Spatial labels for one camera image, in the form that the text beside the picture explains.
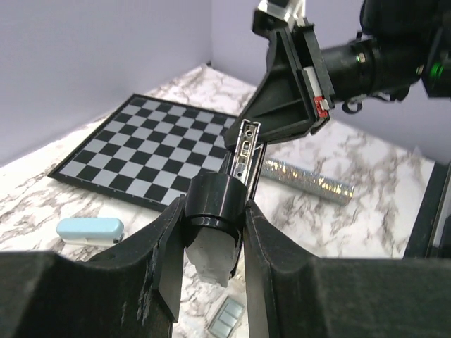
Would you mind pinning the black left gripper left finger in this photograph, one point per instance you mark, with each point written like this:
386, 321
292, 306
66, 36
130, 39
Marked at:
129, 290

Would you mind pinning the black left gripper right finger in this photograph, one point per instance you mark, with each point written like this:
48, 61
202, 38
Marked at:
292, 293

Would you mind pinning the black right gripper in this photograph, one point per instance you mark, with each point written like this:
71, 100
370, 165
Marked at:
296, 94

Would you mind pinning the staple box tray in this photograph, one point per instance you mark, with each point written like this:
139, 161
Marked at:
226, 318

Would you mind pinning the black stapler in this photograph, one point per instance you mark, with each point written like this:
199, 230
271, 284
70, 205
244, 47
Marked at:
215, 207

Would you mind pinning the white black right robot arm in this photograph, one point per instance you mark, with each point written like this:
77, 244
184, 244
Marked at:
400, 43

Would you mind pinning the light blue mini stapler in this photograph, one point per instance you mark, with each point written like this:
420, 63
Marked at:
102, 232

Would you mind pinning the glitter filled clear tube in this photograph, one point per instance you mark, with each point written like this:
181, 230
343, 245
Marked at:
307, 181

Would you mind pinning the black grey chessboard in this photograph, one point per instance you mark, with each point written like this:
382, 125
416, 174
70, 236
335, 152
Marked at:
147, 151

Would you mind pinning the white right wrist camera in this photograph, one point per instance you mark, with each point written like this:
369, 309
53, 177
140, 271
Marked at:
291, 12

